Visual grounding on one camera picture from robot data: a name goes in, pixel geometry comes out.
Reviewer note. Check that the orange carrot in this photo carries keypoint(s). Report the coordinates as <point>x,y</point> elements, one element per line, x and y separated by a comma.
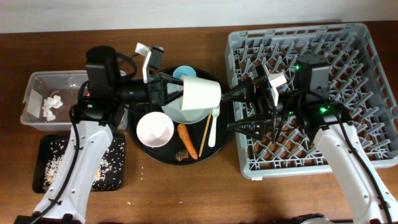
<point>184,136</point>

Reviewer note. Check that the white label in bin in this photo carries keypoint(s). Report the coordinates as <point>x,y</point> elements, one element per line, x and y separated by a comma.
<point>35,103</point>

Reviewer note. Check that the round black tray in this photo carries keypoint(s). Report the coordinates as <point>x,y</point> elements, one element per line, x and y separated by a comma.
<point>167,153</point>

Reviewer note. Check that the clear plastic waste bin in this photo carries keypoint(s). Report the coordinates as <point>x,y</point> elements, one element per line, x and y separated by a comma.
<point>65,84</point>

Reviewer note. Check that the brown food scrap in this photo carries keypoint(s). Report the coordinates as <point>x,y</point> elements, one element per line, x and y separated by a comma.
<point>181,155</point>

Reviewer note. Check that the rice and peanut scraps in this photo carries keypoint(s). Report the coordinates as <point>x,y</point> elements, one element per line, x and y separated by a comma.
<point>108,177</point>

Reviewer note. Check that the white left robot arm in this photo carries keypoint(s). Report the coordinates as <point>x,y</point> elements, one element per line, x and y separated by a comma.
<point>101,103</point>

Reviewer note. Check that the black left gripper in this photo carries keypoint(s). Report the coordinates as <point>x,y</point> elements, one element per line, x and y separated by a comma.
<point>156,89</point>

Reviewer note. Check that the black rectangular food tray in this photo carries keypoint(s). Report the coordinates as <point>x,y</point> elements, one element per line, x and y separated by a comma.
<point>43,155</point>

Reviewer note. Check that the crumpled white tissue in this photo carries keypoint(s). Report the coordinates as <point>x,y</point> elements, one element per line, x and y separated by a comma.
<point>49,103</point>

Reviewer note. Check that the wooden chopstick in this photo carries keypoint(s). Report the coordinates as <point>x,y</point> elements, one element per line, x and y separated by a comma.
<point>205,133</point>

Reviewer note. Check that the light grey plate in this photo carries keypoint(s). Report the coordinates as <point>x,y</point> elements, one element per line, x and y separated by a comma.
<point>172,110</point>

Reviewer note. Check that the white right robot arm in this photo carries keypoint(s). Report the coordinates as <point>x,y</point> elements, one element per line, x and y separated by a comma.
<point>327,123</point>

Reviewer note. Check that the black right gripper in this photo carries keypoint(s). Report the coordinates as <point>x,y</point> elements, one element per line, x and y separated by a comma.
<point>263,104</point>

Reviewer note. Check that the white plastic fork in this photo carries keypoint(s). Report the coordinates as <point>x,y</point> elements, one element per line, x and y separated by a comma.
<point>212,136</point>

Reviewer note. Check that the pink bowl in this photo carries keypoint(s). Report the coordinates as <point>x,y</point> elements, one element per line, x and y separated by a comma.
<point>155,129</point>

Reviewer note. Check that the light blue plastic cup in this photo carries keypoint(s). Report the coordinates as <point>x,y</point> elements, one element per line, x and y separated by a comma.
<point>184,70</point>

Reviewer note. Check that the white plastic cup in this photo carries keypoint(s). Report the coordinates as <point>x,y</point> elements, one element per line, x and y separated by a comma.
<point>199,93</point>

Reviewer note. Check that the grey dishwasher rack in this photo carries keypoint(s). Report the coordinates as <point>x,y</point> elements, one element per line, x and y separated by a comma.
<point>356,78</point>

